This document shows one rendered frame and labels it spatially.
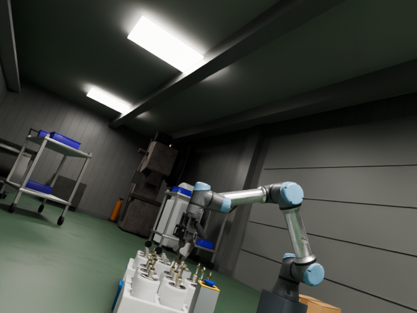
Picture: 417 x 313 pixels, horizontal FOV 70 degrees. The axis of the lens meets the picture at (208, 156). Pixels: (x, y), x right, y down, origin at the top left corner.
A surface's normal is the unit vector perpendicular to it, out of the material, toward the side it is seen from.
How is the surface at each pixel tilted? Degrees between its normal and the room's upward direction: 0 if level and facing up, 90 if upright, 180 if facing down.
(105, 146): 90
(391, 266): 90
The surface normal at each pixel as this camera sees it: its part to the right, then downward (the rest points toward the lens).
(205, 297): 0.22, -0.18
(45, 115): 0.51, -0.05
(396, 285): -0.80, -0.39
